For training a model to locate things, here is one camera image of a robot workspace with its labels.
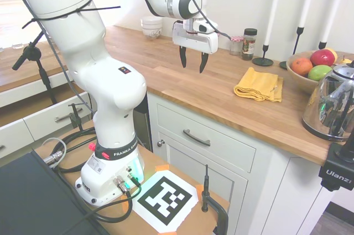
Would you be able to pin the orange tape piece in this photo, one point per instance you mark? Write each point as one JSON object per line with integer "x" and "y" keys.
{"x": 199, "y": 189}
{"x": 125, "y": 206}
{"x": 162, "y": 168}

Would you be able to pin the small jar red gingham lid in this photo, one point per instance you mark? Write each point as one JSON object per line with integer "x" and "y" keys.
{"x": 235, "y": 45}

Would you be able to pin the red apple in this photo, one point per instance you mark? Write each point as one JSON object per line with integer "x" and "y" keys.
{"x": 322, "y": 57}

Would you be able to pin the black zip tie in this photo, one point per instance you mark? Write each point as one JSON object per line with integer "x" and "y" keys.
{"x": 83, "y": 10}

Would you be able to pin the black camera boom stand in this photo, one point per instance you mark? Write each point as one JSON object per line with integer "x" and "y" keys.
{"x": 31, "y": 52}

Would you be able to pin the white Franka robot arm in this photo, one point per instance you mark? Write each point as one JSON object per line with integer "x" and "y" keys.
{"x": 96, "y": 80}

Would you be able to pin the small clear glass dish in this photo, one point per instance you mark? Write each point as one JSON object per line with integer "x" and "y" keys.
{"x": 18, "y": 45}

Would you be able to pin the stainless steel kettle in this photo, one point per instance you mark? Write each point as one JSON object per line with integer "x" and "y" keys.
{"x": 329, "y": 105}

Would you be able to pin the white bowl with floral print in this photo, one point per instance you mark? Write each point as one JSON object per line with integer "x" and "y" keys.
{"x": 152, "y": 33}

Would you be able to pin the white drawer unit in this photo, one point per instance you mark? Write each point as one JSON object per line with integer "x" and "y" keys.
{"x": 41, "y": 124}

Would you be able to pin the large black clamp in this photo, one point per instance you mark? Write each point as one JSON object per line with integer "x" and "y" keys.
{"x": 205, "y": 190}

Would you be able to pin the black candle holder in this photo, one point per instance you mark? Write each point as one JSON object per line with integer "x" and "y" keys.
{"x": 262, "y": 60}
{"x": 322, "y": 44}
{"x": 298, "y": 38}

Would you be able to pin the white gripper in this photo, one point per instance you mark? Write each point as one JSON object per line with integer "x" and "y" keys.
{"x": 190, "y": 40}

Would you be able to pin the wooden fruit bowl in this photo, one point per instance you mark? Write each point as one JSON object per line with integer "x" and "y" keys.
{"x": 297, "y": 80}

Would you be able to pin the small black clamp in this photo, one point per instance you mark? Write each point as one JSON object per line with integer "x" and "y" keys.
{"x": 76, "y": 117}

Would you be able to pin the orange fruit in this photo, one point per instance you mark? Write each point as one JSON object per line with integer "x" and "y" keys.
{"x": 302, "y": 67}

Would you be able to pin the black Ulanzi camera mount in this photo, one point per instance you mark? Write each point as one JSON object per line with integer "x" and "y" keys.
{"x": 336, "y": 175}

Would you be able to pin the black box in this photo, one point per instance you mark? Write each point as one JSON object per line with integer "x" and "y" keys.
{"x": 33, "y": 199}

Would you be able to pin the white cabinet under wooden counter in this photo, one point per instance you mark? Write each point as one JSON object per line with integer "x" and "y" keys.
{"x": 265, "y": 190}

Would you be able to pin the black white fiducial tag sheet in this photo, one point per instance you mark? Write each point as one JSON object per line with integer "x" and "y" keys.
{"x": 166, "y": 199}

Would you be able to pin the yellow pear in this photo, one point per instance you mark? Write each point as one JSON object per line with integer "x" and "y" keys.
{"x": 345, "y": 60}

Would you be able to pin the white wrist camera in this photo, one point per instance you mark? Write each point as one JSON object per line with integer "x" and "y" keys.
{"x": 203, "y": 27}

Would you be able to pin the yellow lemon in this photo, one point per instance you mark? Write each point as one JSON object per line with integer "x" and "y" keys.
{"x": 334, "y": 54}

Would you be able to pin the round metal cabinet knob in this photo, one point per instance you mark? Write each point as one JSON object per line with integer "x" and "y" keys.
{"x": 161, "y": 143}

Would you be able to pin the yellow cloth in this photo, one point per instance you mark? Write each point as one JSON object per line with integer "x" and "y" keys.
{"x": 257, "y": 85}

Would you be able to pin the green apple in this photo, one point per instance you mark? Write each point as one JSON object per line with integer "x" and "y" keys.
{"x": 319, "y": 73}

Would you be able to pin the brown mounting board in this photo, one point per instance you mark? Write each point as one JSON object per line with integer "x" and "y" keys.
{"x": 204, "y": 218}

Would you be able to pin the spice jar with black lid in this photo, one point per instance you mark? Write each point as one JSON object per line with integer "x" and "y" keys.
{"x": 249, "y": 45}

